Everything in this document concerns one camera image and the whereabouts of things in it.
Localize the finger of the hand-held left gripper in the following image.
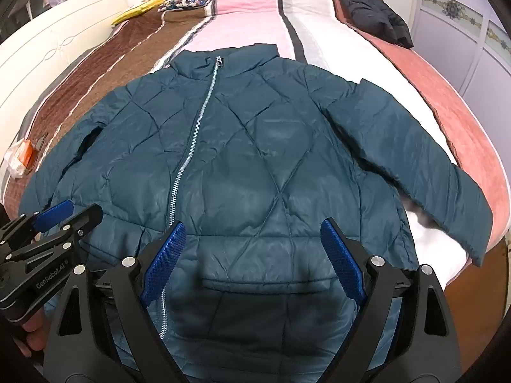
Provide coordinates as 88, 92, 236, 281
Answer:
0, 200, 75, 248
8, 203, 104, 265

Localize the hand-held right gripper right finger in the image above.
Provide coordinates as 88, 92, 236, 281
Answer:
319, 218, 462, 383

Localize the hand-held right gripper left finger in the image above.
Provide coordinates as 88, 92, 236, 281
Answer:
42, 221, 188, 383

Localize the teal quilted jacket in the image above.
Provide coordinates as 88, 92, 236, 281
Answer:
18, 46, 493, 383

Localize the person's left hand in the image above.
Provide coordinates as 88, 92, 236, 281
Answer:
18, 313, 51, 358

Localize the orange packet in plastic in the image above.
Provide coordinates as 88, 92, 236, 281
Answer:
4, 139, 38, 178

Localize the white headboard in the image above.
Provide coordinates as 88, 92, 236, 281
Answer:
0, 0, 128, 168

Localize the yellow pillow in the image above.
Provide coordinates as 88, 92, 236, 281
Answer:
112, 0, 170, 26

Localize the lilac flowered wardrobe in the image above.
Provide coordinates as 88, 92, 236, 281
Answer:
411, 0, 511, 136

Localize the black puffer jacket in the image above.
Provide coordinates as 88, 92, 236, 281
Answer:
337, 0, 414, 49

